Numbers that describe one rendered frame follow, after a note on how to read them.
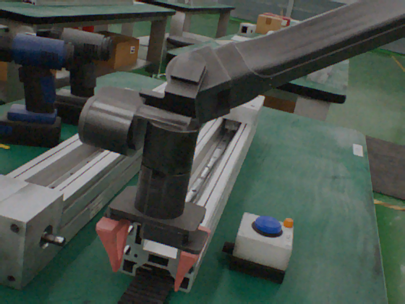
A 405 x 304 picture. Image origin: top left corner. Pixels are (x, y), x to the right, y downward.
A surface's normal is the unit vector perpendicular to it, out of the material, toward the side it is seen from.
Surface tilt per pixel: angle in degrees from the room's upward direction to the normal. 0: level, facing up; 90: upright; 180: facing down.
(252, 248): 90
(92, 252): 0
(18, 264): 90
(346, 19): 40
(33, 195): 0
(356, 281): 0
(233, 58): 44
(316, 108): 90
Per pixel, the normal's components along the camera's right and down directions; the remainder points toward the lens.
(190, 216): 0.18, -0.92
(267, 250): -0.22, 0.30
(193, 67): -0.04, -0.50
